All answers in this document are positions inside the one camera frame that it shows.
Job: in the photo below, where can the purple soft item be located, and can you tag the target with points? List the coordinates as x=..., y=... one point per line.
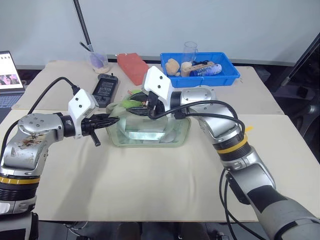
x=96, y=60

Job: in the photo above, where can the red sponge cloth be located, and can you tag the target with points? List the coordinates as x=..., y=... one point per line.
x=132, y=67

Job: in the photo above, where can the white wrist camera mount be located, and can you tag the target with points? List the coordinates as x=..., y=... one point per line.
x=157, y=80
x=81, y=106

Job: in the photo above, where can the open laptop computer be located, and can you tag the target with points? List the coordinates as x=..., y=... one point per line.
x=8, y=75

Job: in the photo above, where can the dark equipment beside table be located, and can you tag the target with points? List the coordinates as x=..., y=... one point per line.
x=302, y=95

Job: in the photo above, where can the clear green-trimmed zip pouch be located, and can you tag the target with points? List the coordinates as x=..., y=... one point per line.
x=150, y=130

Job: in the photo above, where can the black gooseneck rod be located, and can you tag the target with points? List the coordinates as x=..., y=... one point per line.
x=82, y=22

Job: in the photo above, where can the blue crumpled water bottle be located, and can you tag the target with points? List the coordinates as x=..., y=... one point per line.
x=208, y=70

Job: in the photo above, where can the clear plastic cup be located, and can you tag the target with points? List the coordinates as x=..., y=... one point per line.
x=190, y=51

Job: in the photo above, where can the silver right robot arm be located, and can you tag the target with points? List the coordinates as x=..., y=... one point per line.
x=225, y=130

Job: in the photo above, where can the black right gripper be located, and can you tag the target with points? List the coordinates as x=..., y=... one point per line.
x=155, y=105

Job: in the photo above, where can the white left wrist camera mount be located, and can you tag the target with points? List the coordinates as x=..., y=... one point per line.
x=81, y=106

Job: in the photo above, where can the black handheld controller device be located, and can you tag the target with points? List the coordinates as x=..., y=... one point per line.
x=105, y=88

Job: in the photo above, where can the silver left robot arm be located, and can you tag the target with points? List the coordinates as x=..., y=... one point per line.
x=27, y=140

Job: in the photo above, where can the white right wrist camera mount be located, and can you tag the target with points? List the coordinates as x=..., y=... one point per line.
x=157, y=80

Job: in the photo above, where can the light wooden block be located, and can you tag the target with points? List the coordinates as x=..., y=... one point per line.
x=186, y=68

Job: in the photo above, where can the beige table cloth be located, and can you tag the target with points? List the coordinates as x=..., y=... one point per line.
x=140, y=180

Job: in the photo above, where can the blue plastic bin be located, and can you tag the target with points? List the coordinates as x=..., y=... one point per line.
x=225, y=72

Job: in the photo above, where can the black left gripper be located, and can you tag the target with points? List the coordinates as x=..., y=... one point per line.
x=90, y=124

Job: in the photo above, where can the clear glass beaker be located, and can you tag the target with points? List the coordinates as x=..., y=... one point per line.
x=102, y=66

